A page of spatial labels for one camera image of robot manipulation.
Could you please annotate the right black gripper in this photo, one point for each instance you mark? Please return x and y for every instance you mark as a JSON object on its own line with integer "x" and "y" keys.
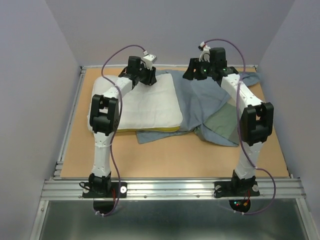
{"x": 190, "y": 74}

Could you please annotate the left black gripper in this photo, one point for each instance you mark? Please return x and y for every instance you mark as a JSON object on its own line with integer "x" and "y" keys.
{"x": 151, "y": 79}

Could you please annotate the blue patchwork pillowcase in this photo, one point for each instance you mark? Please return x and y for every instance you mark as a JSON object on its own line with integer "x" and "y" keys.
{"x": 205, "y": 109}

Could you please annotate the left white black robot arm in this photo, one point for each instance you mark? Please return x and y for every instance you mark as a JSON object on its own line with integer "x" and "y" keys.
{"x": 104, "y": 118}

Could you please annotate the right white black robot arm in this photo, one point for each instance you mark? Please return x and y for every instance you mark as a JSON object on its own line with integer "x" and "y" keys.
{"x": 254, "y": 119}

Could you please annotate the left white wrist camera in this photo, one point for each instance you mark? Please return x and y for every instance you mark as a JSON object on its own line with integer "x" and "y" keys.
{"x": 149, "y": 59}

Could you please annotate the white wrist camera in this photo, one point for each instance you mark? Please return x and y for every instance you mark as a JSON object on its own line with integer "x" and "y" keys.
{"x": 149, "y": 59}
{"x": 205, "y": 52}

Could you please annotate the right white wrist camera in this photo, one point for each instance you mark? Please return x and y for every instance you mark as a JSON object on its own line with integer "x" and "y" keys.
{"x": 205, "y": 52}

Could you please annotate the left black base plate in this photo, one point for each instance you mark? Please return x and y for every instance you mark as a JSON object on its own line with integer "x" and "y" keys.
{"x": 105, "y": 204}

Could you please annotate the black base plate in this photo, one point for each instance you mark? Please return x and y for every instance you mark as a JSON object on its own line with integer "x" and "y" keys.
{"x": 105, "y": 204}
{"x": 239, "y": 196}

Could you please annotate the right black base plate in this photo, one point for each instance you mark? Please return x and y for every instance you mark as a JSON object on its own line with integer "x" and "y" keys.
{"x": 239, "y": 196}

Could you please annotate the aluminium front rail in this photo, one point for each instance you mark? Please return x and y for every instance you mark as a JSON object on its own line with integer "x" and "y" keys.
{"x": 165, "y": 189}

